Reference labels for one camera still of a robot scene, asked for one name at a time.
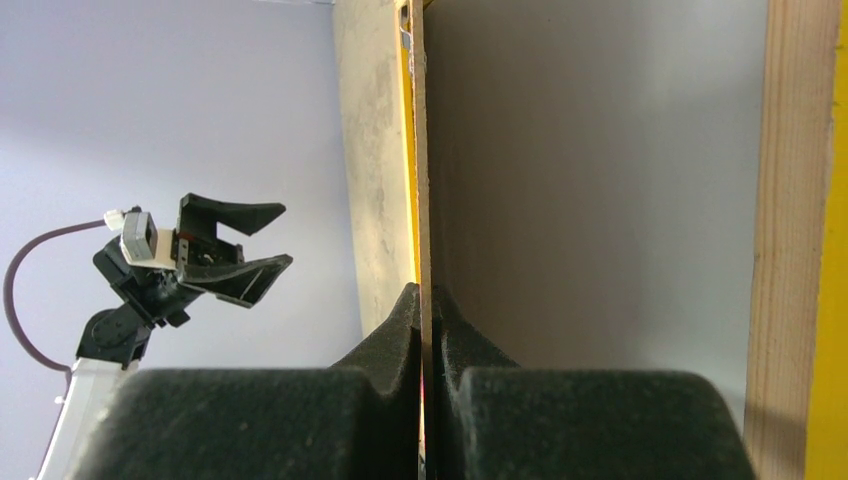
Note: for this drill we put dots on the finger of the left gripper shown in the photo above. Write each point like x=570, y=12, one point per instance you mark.
x=198, y=217
x=243, y=284

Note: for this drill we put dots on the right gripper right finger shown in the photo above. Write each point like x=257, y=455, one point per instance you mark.
x=495, y=419

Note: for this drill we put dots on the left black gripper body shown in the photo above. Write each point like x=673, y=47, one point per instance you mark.
x=150, y=292

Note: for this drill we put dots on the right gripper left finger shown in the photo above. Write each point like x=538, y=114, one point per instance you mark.
x=357, y=419

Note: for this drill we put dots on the yellow wooden picture frame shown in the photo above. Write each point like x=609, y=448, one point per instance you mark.
x=795, y=238

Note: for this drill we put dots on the brown frame backing board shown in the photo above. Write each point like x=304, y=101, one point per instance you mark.
x=592, y=180

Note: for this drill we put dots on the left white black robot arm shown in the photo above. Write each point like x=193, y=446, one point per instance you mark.
x=105, y=358

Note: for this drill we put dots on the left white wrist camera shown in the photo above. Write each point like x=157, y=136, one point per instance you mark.
x=138, y=235

